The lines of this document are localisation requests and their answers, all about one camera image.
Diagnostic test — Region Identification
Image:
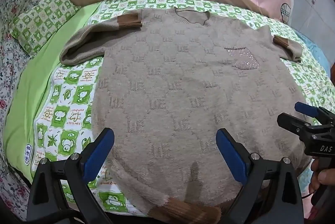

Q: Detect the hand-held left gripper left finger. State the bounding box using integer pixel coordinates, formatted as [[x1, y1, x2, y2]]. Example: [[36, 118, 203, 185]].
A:
[[26, 128, 116, 224]]

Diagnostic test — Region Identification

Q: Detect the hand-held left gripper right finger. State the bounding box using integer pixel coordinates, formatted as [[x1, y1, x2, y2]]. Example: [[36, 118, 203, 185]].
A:
[[215, 128, 305, 224]]

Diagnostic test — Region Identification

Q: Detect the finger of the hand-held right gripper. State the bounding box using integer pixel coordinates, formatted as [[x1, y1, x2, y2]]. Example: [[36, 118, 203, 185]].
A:
[[277, 112, 314, 136], [294, 102, 335, 127]]

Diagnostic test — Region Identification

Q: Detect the beige knitted sweater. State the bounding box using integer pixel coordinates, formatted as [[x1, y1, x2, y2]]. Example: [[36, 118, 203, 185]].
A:
[[59, 7, 313, 224]]

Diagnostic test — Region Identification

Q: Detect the person's right hand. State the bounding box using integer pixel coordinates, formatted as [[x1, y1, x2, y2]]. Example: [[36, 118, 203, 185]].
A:
[[310, 157, 335, 186]]

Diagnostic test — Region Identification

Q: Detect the green checked bed sheet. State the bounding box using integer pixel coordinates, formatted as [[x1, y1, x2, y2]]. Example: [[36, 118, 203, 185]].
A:
[[3, 0, 331, 216]]

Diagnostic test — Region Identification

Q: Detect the floral bed sheet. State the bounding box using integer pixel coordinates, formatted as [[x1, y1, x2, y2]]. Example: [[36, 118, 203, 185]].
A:
[[0, 0, 64, 216]]

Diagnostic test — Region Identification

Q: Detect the green checked pillow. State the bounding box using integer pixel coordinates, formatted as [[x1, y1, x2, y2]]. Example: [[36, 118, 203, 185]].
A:
[[9, 0, 82, 56]]

